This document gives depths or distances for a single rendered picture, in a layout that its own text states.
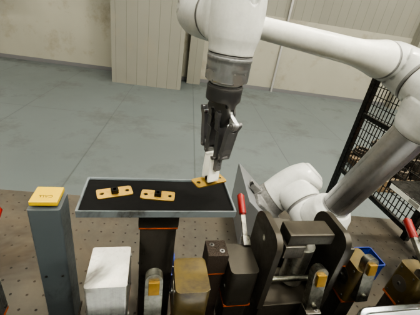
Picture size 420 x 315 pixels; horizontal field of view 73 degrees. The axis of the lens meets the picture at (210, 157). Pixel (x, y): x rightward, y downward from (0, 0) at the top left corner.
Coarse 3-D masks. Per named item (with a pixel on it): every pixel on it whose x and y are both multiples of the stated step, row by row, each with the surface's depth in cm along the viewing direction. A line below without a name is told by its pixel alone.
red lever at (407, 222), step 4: (404, 220) 80; (408, 220) 79; (404, 224) 80; (408, 224) 79; (412, 224) 79; (408, 228) 79; (412, 228) 78; (408, 232) 79; (412, 232) 78; (416, 232) 78; (412, 236) 77; (416, 236) 77; (412, 240) 77; (416, 240) 77; (412, 244) 77; (416, 244) 76; (416, 248) 76; (416, 252) 76
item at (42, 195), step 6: (36, 192) 65; (42, 192) 66; (48, 192) 66; (54, 192) 66; (60, 192) 67; (36, 198) 64; (42, 198) 64; (48, 198) 64; (54, 198) 65; (60, 198) 66; (30, 204) 63; (36, 204) 63; (42, 204) 63; (48, 204) 64; (54, 204) 64
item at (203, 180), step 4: (220, 176) 72; (192, 180) 68; (196, 180) 69; (200, 180) 69; (204, 180) 69; (220, 180) 70; (224, 180) 70; (196, 184) 67; (200, 184) 67; (204, 184) 67; (208, 184) 68; (212, 184) 68
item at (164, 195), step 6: (144, 192) 71; (150, 192) 71; (156, 192) 70; (162, 192) 72; (168, 192) 72; (174, 192) 72; (144, 198) 69; (150, 198) 69; (156, 198) 69; (162, 198) 70; (168, 198) 70
